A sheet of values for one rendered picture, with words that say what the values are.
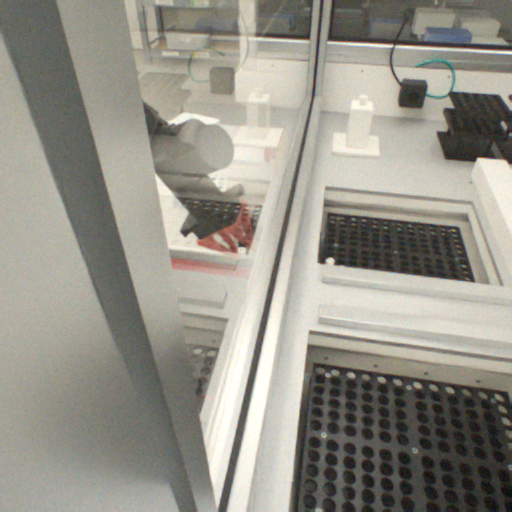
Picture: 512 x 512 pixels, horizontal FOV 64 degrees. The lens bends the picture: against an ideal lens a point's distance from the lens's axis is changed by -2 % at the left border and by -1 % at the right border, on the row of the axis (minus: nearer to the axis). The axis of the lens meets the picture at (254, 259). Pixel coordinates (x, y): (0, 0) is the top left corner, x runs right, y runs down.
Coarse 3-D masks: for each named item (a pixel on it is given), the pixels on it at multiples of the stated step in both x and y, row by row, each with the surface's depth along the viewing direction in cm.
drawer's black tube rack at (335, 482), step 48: (336, 384) 51; (384, 384) 48; (432, 384) 48; (336, 432) 46; (384, 432) 44; (432, 432) 43; (480, 432) 43; (336, 480) 40; (384, 480) 43; (432, 480) 42; (480, 480) 40
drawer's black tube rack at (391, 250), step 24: (360, 216) 72; (360, 240) 67; (384, 240) 67; (408, 240) 67; (432, 240) 67; (336, 264) 63; (360, 264) 63; (384, 264) 63; (408, 264) 63; (432, 264) 63; (456, 264) 63
